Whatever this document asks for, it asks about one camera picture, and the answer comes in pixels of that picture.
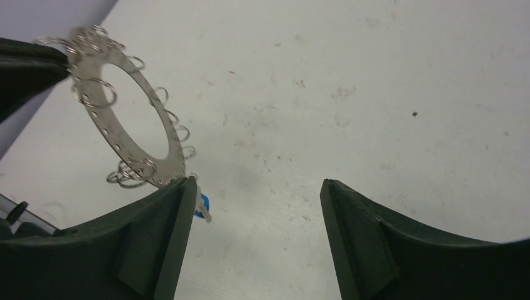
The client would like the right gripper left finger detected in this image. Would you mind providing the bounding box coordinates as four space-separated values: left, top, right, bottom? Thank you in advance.
1 177 198 299

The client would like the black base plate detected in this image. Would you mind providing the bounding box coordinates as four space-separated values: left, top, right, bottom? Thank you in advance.
1 195 58 240

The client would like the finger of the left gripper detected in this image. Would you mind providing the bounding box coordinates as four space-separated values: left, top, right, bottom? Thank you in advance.
1 37 69 122

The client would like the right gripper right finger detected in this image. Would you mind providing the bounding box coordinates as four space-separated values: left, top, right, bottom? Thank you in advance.
320 179 529 299

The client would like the blue headed key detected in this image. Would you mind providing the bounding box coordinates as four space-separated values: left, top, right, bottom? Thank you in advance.
194 186 212 223

